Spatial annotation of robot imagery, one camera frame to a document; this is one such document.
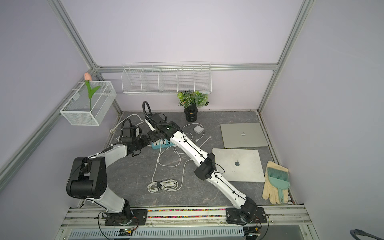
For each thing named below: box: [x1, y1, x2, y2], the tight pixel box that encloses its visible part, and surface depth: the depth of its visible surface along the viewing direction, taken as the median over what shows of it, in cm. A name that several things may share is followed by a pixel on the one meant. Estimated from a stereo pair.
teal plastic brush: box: [267, 167, 290, 204], surface depth 86 cm
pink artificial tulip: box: [84, 72, 101, 112], surface depth 85 cm
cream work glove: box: [262, 160, 289, 205], surface depth 82 cm
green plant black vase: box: [177, 91, 209, 122], surface depth 96 cm
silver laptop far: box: [220, 122, 269, 149], surface depth 111 cm
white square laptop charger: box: [193, 125, 204, 135], surface depth 110 cm
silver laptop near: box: [212, 148, 266, 182], surface depth 93 cm
